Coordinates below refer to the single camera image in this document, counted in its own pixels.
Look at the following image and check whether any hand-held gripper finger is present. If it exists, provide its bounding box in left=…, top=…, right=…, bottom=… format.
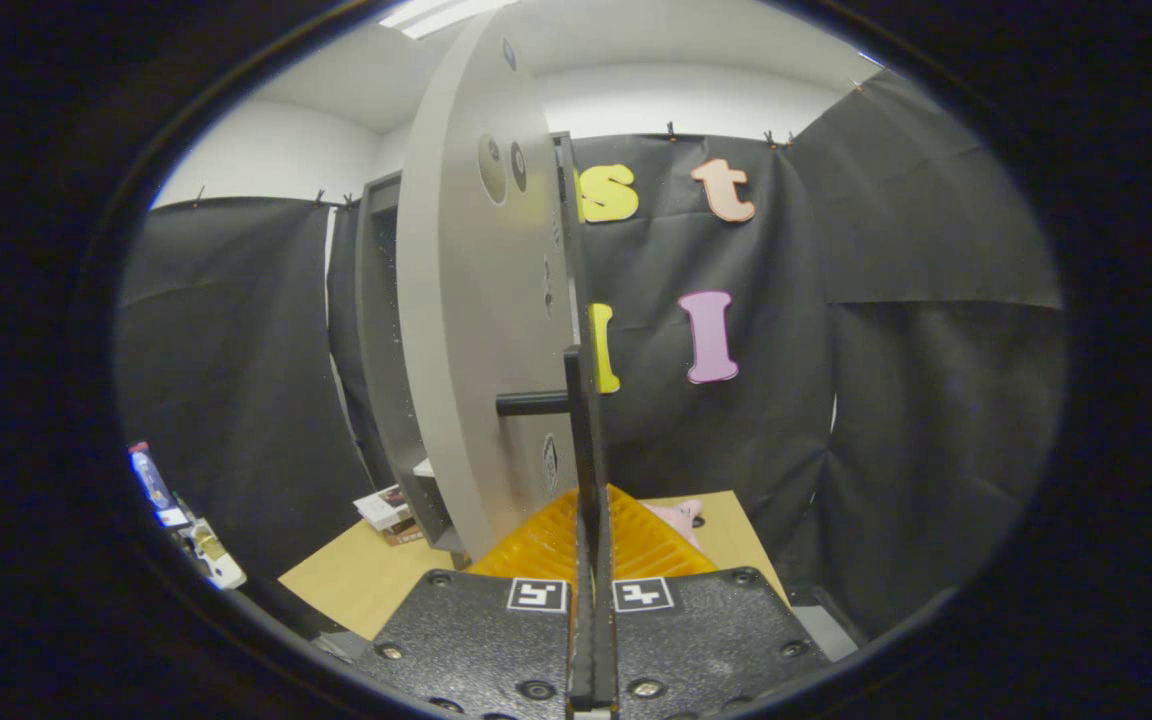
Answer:
left=593, top=485, right=834, bottom=719
left=354, top=487, right=594, bottom=719

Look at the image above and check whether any black door handle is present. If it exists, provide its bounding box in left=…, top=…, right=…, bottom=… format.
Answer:
left=496, top=345, right=607, bottom=501

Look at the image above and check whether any beige shoe cabinet door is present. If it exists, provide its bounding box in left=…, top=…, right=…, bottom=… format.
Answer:
left=396, top=5, right=582, bottom=561

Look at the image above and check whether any grey shoe cabinet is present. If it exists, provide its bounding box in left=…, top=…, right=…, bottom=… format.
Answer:
left=354, top=130, right=582, bottom=556

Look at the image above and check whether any pink green plush toy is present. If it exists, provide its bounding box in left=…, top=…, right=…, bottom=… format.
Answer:
left=641, top=498, right=705, bottom=551

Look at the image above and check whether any black backdrop cloth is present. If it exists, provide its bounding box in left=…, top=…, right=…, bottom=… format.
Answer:
left=114, top=70, right=1067, bottom=641

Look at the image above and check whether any blue printed card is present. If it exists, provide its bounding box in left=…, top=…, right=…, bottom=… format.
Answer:
left=129, top=442, right=187, bottom=529

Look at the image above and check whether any long ceiling light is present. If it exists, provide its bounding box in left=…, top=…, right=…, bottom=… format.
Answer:
left=379, top=0, right=517, bottom=41

